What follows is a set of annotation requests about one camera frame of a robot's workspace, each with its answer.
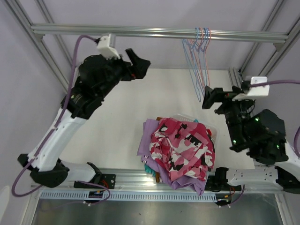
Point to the aluminium frame left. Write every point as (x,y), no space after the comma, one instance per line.
(16,9)

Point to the blue wire hanger floral trousers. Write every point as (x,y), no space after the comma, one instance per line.
(186,50)

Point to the aluminium frame right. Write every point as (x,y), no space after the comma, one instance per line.
(263,58)

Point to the white plastic basket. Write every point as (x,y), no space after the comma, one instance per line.
(212,130)

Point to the pink floral trousers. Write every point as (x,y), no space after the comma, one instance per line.
(182,148)

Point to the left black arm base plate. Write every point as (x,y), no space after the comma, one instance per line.
(105,180)

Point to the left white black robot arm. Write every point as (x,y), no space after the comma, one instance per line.
(97,76)

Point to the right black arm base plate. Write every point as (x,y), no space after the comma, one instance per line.
(214,184)

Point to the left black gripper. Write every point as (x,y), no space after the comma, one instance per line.
(139,66)

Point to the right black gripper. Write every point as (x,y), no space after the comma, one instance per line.
(215,95)

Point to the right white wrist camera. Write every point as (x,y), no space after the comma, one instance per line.
(253,89)

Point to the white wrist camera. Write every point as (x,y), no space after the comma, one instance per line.
(106,46)
(253,89)

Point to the blue wire hanger teal trousers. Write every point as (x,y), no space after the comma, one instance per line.
(205,33)

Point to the blue wire hanger lilac trousers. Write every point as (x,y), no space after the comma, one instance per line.
(192,49)

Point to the aluminium hanging rail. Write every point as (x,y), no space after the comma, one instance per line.
(144,32)

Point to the white slotted cable duct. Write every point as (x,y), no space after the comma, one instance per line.
(129,196)

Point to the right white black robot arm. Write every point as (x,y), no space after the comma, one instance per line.
(262,136)

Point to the aluminium frame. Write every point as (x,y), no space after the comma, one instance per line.
(263,58)
(16,9)

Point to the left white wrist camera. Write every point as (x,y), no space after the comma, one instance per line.
(106,46)

